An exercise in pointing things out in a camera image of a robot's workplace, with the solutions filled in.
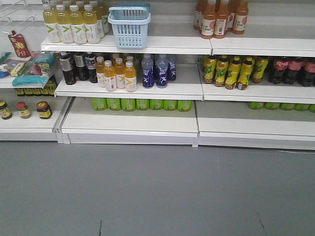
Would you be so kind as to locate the light blue plastic basket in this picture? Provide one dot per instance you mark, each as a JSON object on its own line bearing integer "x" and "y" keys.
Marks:
{"x": 129, "y": 21}

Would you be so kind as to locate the green soda can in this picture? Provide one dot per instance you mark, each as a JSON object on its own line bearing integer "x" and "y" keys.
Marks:
{"x": 128, "y": 104}
{"x": 142, "y": 104}
{"x": 184, "y": 105}
{"x": 113, "y": 104}
{"x": 99, "y": 103}
{"x": 170, "y": 105}
{"x": 156, "y": 104}

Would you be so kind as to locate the blue label water bottle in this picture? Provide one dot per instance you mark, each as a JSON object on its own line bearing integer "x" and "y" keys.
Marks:
{"x": 147, "y": 70}
{"x": 172, "y": 62}
{"x": 162, "y": 67}

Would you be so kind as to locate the orange vitamin drink bottle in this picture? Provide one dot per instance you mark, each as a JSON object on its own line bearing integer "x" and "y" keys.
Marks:
{"x": 130, "y": 77}
{"x": 109, "y": 76}
{"x": 100, "y": 71}
{"x": 120, "y": 73}

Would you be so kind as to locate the yellow lemon tea bottle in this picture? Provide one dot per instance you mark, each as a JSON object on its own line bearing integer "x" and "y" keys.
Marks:
{"x": 260, "y": 65}
{"x": 246, "y": 71}
{"x": 221, "y": 69}
{"x": 209, "y": 65}
{"x": 233, "y": 71}

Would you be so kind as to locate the white metal shelving unit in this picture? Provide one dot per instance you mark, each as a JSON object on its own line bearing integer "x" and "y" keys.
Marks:
{"x": 219, "y": 117}

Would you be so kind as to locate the dark tea bottle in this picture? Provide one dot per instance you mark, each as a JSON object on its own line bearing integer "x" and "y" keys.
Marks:
{"x": 81, "y": 69}
{"x": 91, "y": 66}
{"x": 66, "y": 64}

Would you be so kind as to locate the orange juice bottle C100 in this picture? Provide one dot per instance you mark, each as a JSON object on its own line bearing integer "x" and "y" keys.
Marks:
{"x": 209, "y": 20}
{"x": 221, "y": 20}
{"x": 241, "y": 16}

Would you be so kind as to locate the pale yellow drink bottle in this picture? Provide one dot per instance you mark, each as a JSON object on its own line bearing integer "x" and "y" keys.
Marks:
{"x": 77, "y": 25}
{"x": 51, "y": 23}
{"x": 91, "y": 24}
{"x": 64, "y": 24}

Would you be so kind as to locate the sauce jar red lid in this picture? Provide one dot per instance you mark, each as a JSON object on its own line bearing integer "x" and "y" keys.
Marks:
{"x": 43, "y": 109}
{"x": 23, "y": 110}

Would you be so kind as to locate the dark cola bottle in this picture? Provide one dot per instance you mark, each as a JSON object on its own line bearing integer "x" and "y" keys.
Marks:
{"x": 294, "y": 66}
{"x": 309, "y": 73}
{"x": 280, "y": 64}

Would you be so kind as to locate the teal snack bag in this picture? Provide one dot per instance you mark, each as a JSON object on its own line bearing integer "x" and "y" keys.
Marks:
{"x": 30, "y": 80}

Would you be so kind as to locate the sauce jar dark lid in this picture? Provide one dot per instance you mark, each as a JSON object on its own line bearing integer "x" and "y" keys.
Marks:
{"x": 5, "y": 111}

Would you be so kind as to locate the red sauce pouch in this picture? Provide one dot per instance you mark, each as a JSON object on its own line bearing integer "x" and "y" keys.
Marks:
{"x": 19, "y": 44}

